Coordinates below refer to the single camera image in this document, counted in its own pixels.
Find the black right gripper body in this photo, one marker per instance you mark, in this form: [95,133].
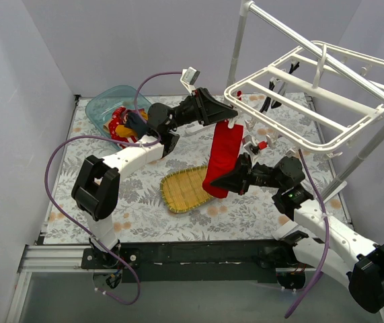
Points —
[246,173]

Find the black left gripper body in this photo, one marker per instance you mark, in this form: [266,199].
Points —
[200,108]

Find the mustard yellow sock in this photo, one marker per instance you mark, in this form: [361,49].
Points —
[125,132]

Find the red sock with white pattern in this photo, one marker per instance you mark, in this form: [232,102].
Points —
[117,119]

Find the beige striped sock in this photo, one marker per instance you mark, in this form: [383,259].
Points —
[106,128]

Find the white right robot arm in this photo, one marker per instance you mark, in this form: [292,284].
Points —
[353,260]

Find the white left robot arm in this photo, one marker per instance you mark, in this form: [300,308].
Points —
[97,186]

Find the white clip sock hanger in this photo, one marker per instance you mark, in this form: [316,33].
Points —
[333,62]

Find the black white striped sock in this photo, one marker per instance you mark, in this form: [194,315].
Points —
[268,100]

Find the woven bamboo tray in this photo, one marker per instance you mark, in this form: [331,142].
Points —
[182,191]

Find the teal transparent plastic basin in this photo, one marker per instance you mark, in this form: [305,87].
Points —
[99,110]

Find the white drying rack stand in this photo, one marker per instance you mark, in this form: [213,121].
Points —
[320,55]

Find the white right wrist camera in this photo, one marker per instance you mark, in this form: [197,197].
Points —
[254,147]

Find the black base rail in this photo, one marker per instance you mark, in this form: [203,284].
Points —
[263,261]

